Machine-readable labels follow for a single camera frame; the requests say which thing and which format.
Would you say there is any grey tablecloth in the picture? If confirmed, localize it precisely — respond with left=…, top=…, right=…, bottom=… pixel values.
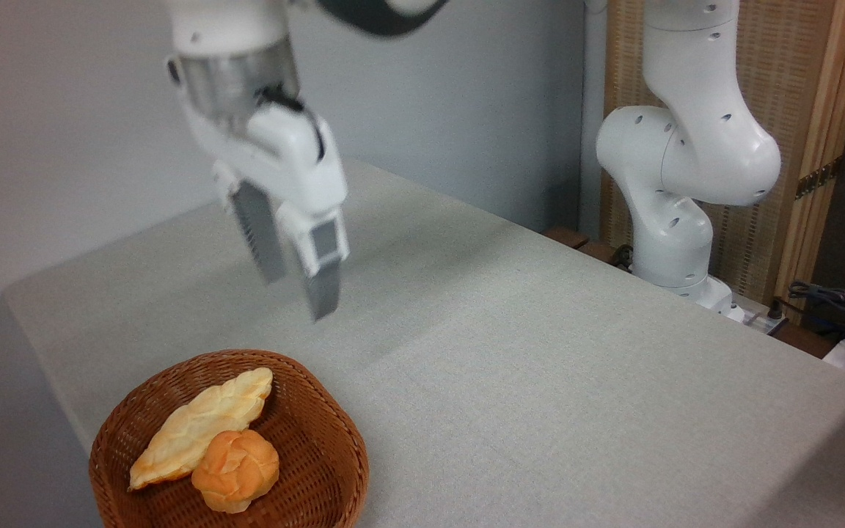
left=1, top=158, right=845, bottom=528

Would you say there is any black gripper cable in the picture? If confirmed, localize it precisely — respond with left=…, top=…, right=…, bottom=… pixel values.
left=257, top=87, right=325, bottom=158

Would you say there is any round orange knotted bread roll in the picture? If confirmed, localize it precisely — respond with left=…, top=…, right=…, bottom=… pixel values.
left=191, top=430, right=281, bottom=514

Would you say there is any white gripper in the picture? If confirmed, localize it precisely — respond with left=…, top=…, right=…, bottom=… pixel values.
left=179, top=101, right=351, bottom=323

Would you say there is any grey vertical pipe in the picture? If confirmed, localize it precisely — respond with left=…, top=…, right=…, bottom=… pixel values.
left=580, top=0, right=608, bottom=239

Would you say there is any white power strip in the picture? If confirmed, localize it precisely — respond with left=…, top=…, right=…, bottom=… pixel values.
left=729, top=307, right=790, bottom=337

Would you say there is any black cable bundle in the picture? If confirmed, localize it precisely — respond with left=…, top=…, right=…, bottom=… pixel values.
left=788, top=281, right=845, bottom=345

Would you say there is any brown wooden base board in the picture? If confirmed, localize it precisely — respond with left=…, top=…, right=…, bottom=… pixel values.
left=542, top=226, right=636, bottom=271

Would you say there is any long pale leaf-shaped bread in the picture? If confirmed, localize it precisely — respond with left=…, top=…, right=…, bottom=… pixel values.
left=128, top=367, right=274, bottom=491

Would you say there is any brown woven wicker basket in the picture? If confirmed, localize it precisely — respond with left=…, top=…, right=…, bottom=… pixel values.
left=89, top=349, right=370, bottom=528

